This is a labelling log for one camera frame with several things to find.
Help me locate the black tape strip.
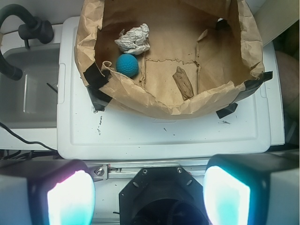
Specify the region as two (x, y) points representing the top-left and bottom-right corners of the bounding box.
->
(83, 62), (112, 111)
(234, 71), (273, 102)

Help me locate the aluminium rail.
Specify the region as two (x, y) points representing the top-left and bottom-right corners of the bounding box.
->
(84, 157), (209, 180)

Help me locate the crumpled white paper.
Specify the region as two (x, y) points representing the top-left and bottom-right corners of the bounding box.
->
(114, 23), (150, 55)

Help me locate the black faucet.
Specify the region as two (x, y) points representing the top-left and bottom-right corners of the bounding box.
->
(0, 4), (54, 81)

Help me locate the grey sink basin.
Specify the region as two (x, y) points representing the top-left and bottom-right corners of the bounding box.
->
(0, 44), (60, 129)

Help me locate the black tape piece lower right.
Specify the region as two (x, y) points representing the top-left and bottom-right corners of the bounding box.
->
(216, 103), (238, 119)

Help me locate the black tape strip right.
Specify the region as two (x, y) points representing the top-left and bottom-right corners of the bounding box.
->
(234, 71), (273, 102)

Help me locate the black cable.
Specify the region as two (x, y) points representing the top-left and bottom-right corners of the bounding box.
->
(0, 121), (58, 152)

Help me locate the black tape strip left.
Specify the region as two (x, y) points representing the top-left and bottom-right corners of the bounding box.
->
(83, 62), (112, 111)

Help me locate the blue dimpled ball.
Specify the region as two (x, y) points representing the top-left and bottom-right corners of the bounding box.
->
(116, 54), (139, 77)

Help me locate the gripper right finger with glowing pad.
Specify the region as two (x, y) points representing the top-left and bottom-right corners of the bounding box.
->
(203, 153), (300, 225)

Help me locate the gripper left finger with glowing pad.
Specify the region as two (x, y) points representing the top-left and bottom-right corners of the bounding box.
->
(0, 159), (95, 225)

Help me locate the brown wood piece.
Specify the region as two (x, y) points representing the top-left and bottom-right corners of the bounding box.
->
(172, 66), (195, 101)

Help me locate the black octagonal mount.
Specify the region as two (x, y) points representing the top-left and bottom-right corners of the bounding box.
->
(119, 167), (210, 225)

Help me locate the brown paper bag tray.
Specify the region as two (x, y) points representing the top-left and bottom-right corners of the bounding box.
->
(75, 0), (265, 120)

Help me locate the white plastic bin lid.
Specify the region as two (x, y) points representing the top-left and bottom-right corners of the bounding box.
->
(57, 17), (271, 160)

